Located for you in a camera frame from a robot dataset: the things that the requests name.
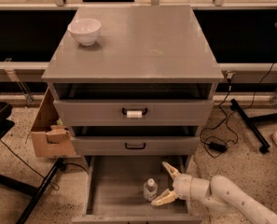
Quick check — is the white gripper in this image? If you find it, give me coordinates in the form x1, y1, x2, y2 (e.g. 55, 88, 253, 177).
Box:
151, 161, 211, 206

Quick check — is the clear plastic bottle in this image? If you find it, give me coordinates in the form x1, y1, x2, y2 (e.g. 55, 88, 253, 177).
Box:
144, 178, 158, 202

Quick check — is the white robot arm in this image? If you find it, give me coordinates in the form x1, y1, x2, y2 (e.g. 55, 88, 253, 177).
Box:
151, 161, 277, 224

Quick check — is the grey open bottom drawer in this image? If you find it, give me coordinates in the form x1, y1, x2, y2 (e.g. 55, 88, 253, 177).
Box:
72, 156, 201, 224

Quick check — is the grey middle drawer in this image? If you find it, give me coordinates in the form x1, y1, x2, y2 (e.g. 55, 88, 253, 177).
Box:
72, 136, 200, 156

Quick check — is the grey drawer cabinet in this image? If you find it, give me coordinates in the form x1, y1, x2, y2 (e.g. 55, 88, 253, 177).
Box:
41, 5, 225, 161

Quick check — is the grey top drawer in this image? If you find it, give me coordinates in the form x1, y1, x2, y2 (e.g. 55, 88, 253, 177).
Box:
54, 100, 213, 126

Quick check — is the black floor stand bar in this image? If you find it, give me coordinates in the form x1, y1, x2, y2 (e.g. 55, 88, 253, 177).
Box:
230, 99, 270, 154

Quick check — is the brown cardboard box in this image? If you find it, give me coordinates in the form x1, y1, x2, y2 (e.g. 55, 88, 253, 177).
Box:
31, 90, 76, 158

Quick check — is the white ceramic bowl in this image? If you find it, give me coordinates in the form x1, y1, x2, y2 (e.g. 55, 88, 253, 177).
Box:
67, 19, 102, 46

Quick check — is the black stand left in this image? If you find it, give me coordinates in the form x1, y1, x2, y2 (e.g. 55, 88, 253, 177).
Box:
0, 107, 70, 224

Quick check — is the white tape on handle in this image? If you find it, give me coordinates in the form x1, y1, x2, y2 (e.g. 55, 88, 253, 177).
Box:
126, 110, 143, 119

